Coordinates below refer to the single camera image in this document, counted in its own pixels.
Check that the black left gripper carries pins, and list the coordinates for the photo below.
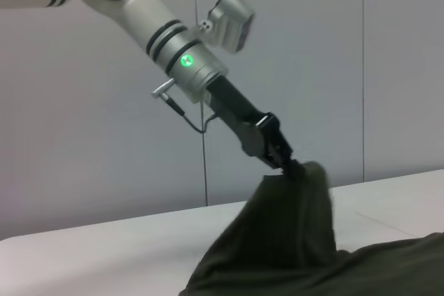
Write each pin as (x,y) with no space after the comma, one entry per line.
(239,109)

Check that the dark green t-shirt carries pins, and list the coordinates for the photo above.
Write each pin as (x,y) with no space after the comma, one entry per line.
(295,233)

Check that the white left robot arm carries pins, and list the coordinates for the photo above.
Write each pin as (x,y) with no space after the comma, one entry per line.
(149,15)

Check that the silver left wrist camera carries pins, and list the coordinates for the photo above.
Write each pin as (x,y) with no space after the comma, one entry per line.
(230,22)

